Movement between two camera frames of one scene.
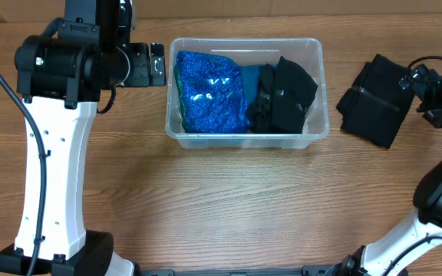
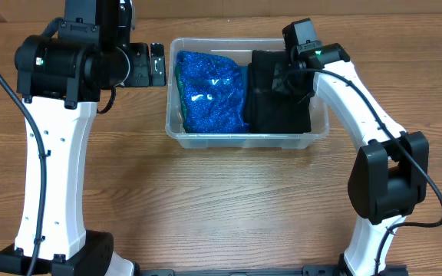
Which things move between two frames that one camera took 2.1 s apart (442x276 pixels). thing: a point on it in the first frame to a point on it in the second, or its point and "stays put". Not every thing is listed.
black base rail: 324,270 stays put
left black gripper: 141,74 stays put
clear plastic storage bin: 307,54 stays put
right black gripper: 436,115 to 276,83
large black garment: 375,106 to 271,111
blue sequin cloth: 210,93 stays put
